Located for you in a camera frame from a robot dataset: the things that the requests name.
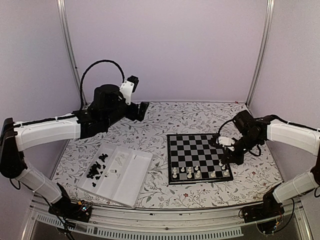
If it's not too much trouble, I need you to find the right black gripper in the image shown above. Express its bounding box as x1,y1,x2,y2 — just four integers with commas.
221,133,262,166

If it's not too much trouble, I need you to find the white chess king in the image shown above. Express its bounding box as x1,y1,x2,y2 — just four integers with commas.
195,170,202,179

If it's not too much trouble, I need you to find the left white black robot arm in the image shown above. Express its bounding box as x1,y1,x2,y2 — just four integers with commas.
0,81,149,217

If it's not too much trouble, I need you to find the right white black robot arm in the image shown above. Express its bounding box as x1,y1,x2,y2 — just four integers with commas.
211,110,320,218

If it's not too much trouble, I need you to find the black silver chess board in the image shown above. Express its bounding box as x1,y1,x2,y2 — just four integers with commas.
167,133,234,185

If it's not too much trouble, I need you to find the pile of white chess pieces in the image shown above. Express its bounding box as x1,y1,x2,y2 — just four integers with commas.
103,153,126,179

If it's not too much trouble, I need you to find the pile of black chess pieces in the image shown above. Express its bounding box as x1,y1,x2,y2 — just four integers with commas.
86,153,109,188

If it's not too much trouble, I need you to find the white plastic compartment tray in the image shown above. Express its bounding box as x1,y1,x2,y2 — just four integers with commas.
77,143,153,209

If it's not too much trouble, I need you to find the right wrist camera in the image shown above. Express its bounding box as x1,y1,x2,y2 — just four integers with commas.
209,136,236,151

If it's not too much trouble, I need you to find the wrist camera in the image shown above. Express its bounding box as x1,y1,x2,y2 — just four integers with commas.
209,136,236,151
120,75,139,106

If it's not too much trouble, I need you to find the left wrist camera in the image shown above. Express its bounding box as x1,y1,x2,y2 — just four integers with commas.
120,75,139,106

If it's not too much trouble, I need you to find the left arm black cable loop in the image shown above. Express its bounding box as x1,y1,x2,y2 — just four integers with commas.
79,59,126,106

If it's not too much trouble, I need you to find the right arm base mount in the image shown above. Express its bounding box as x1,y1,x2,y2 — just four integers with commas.
238,202,285,235

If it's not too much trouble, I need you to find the front aluminium rail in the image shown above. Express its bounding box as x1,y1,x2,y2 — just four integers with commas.
21,189,316,240

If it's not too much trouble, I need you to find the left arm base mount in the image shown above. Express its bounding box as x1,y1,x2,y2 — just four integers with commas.
48,199,92,223

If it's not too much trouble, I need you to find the left aluminium frame post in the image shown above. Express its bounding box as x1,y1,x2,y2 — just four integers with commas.
56,0,87,105

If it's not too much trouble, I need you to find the aluminium frame post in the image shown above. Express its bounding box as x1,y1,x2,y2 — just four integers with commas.
245,0,275,108
56,0,87,105

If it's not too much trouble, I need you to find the right aluminium frame post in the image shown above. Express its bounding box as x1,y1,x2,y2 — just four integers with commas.
245,0,275,108

